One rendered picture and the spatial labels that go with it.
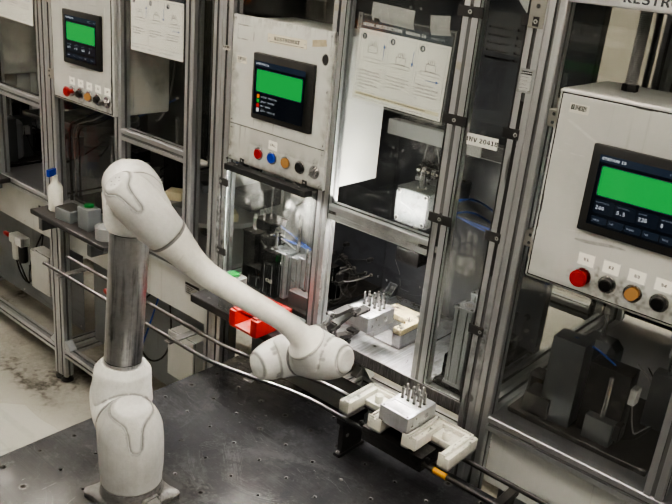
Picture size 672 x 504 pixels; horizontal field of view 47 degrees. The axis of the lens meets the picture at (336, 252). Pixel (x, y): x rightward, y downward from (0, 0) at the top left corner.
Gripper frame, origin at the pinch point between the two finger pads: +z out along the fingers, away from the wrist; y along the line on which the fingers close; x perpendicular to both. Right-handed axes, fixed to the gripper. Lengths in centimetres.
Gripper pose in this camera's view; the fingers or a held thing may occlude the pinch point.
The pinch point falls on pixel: (359, 319)
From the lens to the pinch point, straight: 231.5
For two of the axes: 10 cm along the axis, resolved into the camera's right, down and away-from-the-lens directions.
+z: 6.6, -2.4, 7.1
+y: 0.8, -9.2, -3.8
